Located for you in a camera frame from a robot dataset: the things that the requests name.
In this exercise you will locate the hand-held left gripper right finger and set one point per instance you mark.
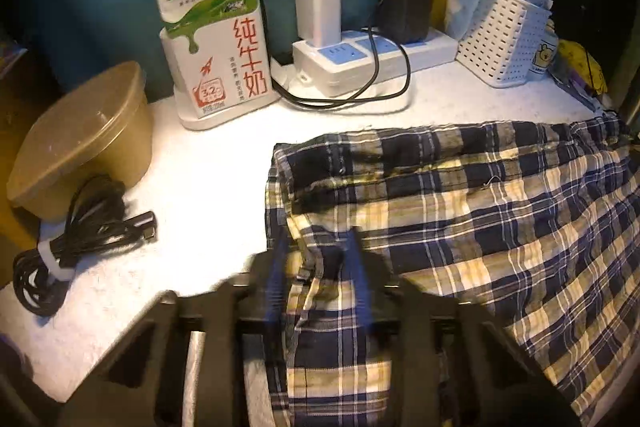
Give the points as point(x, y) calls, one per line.
point(361, 282)

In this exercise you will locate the white plastic basket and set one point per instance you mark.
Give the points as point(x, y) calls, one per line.
point(500, 42)

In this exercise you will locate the white power strip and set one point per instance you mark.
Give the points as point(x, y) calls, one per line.
point(350, 67)

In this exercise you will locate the milk carton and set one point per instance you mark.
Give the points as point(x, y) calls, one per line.
point(225, 57)

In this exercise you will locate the brown lidded bowl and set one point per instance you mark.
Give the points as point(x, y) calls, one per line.
point(80, 142)

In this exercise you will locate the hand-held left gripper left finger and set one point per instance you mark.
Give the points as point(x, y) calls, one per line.
point(276, 279)

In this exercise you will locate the yellow printed bag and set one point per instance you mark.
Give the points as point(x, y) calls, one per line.
point(580, 62)

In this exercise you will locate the plaid pants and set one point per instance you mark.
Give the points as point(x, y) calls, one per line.
point(475, 217)

